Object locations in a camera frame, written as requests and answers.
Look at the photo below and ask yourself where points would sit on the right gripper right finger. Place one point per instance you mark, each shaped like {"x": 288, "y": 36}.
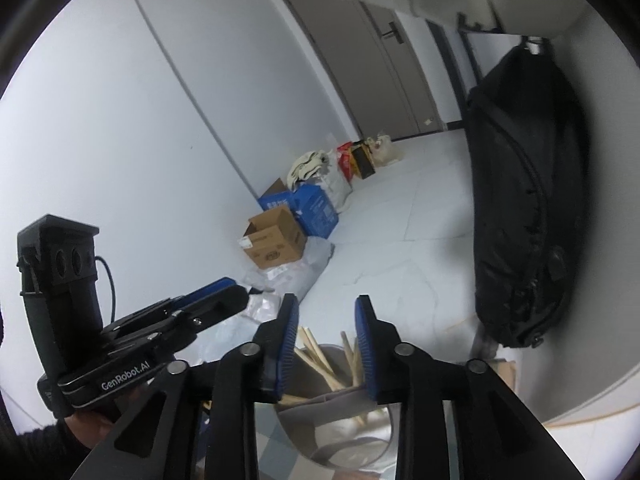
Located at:
{"x": 456, "y": 420}

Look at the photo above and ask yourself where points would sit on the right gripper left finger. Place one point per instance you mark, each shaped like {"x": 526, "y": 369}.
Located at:
{"x": 157, "y": 437}

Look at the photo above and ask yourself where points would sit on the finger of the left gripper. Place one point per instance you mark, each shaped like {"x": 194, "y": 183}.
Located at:
{"x": 213, "y": 309}
{"x": 205, "y": 292}

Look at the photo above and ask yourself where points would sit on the person's left hand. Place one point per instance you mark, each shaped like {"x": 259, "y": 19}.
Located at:
{"x": 90, "y": 426}

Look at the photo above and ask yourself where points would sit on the clear plastic bags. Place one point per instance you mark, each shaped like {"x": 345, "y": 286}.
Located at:
{"x": 215, "y": 342}

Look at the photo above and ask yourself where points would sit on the grey cylindrical utensil holder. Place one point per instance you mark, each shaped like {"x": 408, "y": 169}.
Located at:
{"x": 325, "y": 430}

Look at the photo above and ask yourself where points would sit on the checkered tablecloth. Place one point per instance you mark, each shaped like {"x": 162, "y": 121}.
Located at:
{"x": 246, "y": 440}

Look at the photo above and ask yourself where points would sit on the grey plastic parcel bag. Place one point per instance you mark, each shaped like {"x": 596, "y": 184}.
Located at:
{"x": 297, "y": 277}

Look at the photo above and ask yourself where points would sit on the brown cardboard box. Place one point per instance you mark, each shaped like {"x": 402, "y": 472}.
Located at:
{"x": 273, "y": 238}

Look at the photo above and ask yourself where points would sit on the blue cardboard box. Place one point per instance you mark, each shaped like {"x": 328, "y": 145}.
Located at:
{"x": 309, "y": 205}

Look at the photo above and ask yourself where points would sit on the cream tote bag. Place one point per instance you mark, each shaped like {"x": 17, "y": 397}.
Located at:
{"x": 309, "y": 166}

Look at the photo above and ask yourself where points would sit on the red and black snack bag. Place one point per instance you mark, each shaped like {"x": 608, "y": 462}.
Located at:
{"x": 355, "y": 160}

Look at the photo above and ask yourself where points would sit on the beige plastic bag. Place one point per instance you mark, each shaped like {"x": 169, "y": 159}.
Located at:
{"x": 382, "y": 150}

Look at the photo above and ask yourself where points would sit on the large black bag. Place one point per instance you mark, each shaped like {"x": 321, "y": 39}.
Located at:
{"x": 529, "y": 144}

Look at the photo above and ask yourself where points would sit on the grey entrance door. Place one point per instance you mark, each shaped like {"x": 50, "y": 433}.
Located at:
{"x": 372, "y": 65}

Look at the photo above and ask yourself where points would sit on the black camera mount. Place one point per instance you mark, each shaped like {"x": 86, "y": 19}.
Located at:
{"x": 58, "y": 271}

